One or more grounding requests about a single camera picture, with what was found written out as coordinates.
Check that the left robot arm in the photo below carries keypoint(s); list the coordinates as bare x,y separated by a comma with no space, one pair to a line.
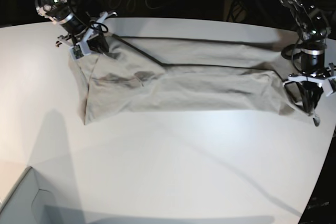
308,53

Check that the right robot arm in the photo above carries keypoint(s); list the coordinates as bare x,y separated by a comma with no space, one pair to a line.
62,12

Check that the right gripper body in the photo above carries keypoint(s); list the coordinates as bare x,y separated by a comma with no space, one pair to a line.
95,28

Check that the grey t-shirt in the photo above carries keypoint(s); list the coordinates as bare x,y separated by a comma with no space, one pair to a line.
170,74

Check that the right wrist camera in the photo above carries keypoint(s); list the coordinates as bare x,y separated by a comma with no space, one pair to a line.
79,50

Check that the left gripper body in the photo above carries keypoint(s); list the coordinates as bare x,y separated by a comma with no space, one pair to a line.
324,81

